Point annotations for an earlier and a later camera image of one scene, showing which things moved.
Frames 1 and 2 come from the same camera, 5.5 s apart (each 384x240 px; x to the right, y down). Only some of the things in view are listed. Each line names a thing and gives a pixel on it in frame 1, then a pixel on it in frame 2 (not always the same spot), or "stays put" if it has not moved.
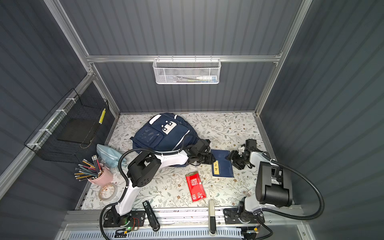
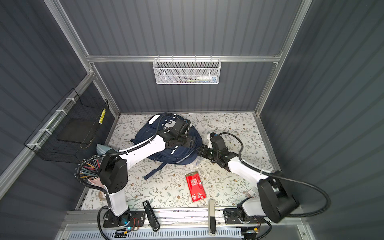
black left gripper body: (205, 158) -> (185, 140)
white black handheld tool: (211, 218) stays put
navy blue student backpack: (166, 133) stays put
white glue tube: (207, 78) stays put
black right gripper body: (238, 159) -> (209, 153)
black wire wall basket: (67, 133) stays put
